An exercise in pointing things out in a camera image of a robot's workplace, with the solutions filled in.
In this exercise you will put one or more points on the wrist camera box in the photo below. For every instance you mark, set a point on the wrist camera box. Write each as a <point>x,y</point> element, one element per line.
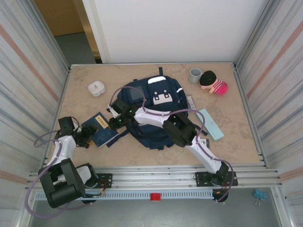
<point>77,127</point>
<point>113,111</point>

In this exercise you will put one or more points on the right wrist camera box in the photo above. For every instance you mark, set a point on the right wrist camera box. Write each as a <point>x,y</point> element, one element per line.
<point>113,111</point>

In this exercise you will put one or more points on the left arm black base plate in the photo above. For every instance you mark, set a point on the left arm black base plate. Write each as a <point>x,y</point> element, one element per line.
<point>105,179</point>

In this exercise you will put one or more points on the pink plush doll black hair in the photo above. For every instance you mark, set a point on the pink plush doll black hair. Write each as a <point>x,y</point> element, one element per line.
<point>216,86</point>

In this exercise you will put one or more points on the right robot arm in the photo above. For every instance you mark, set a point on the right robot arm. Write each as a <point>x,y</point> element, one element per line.
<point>203,151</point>

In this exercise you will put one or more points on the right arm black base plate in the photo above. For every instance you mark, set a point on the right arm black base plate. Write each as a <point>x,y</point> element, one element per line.
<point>203,177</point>

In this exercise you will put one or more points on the grey remote control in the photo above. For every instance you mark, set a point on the grey remote control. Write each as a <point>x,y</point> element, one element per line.
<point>190,102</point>

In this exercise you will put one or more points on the navy blue book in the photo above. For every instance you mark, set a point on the navy blue book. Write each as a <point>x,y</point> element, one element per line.
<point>104,132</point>

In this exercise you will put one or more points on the aluminium mounting rail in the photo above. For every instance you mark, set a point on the aluminium mounting rail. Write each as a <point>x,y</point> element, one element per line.
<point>154,177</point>

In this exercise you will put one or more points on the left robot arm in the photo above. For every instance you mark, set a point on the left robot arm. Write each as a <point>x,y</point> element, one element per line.
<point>64,151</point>

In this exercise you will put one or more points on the aluminium frame post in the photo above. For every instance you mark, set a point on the aluminium frame post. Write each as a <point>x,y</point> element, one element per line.
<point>53,35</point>
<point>253,35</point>

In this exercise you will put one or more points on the red block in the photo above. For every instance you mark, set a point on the red block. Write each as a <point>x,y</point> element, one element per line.
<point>155,196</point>

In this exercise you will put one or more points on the wooden door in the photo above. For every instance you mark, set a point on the wooden door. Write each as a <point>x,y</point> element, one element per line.
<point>59,16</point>

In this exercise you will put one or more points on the blue binder clip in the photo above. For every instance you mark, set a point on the blue binder clip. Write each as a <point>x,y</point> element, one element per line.
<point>260,194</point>

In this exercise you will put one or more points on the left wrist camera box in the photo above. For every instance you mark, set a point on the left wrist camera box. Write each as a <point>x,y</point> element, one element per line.
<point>77,127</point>

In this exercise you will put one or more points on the grey cup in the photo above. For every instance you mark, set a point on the grey cup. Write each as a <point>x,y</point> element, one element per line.
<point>194,76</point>

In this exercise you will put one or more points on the light blue pencil case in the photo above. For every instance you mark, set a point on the light blue pencil case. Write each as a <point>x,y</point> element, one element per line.
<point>213,128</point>

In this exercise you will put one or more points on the navy blue backpack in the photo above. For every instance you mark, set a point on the navy blue backpack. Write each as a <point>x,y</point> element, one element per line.
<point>151,138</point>

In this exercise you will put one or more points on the small white lidded container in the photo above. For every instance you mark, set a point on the small white lidded container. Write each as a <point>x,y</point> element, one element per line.
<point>96,88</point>

